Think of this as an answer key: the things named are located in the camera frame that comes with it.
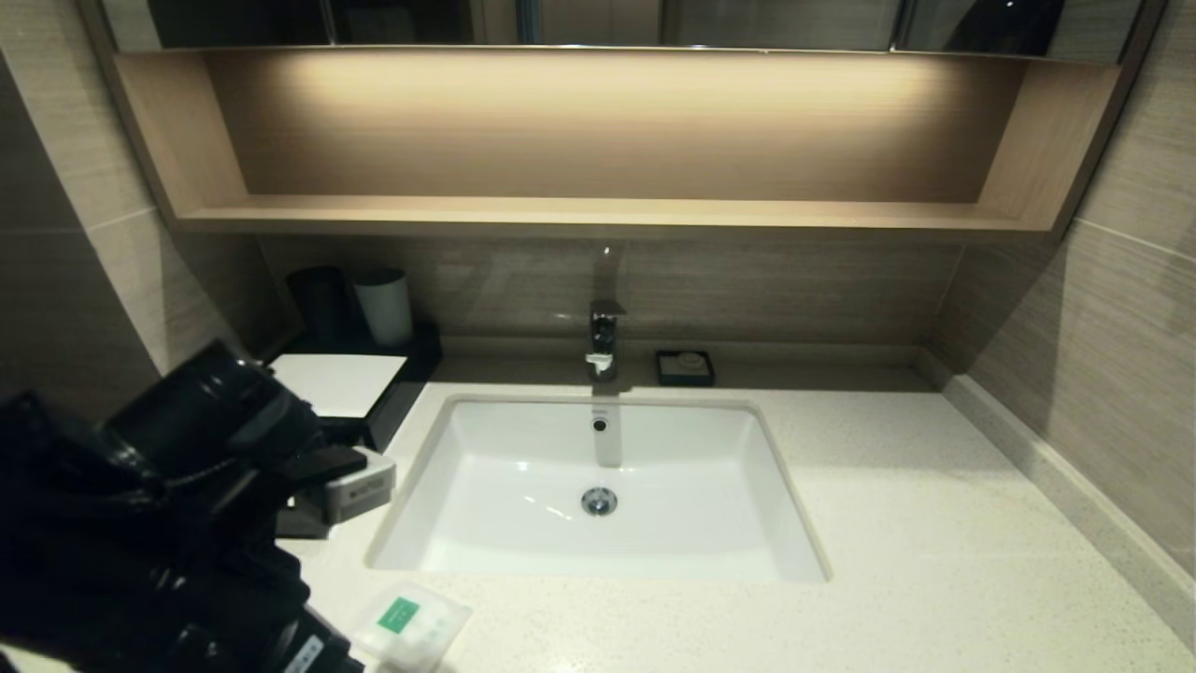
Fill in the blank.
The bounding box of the black drawer of amenity box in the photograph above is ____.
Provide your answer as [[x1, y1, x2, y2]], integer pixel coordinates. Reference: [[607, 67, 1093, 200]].
[[275, 417, 375, 541]]

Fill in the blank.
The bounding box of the square clear packet green label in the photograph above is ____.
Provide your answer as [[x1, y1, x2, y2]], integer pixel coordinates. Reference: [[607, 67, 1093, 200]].
[[351, 583, 475, 673]]

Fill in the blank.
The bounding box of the black amenity box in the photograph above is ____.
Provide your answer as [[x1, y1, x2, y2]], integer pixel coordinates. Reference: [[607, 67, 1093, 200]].
[[266, 321, 446, 460]]

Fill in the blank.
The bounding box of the white ceramic sink basin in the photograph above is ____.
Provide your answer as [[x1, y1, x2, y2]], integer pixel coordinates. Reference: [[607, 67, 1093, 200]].
[[367, 394, 831, 584]]

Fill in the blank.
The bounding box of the white card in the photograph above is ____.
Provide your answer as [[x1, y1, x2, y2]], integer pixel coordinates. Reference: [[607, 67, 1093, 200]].
[[269, 352, 410, 419]]

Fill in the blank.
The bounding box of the black cup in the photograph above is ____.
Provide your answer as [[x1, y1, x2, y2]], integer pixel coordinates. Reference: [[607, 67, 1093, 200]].
[[285, 265, 355, 343]]

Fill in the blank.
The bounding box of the white cup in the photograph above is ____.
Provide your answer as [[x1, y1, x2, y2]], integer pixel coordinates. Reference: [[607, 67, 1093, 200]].
[[351, 268, 415, 349]]

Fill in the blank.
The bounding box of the chrome faucet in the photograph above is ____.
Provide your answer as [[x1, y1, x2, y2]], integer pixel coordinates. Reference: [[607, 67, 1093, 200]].
[[586, 298, 628, 382]]

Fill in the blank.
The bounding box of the black soap dish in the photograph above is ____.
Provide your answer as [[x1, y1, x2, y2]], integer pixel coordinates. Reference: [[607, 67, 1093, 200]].
[[655, 349, 717, 388]]

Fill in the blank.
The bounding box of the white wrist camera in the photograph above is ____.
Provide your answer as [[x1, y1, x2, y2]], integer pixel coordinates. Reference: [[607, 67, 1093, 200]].
[[322, 446, 398, 525]]

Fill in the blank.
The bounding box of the light wooden wall shelf niche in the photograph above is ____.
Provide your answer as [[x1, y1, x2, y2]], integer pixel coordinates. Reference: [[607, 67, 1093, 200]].
[[79, 45, 1169, 244]]

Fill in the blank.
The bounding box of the mirrored wall cabinet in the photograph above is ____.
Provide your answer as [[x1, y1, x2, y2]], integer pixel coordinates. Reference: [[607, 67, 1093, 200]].
[[98, 0, 1146, 63]]

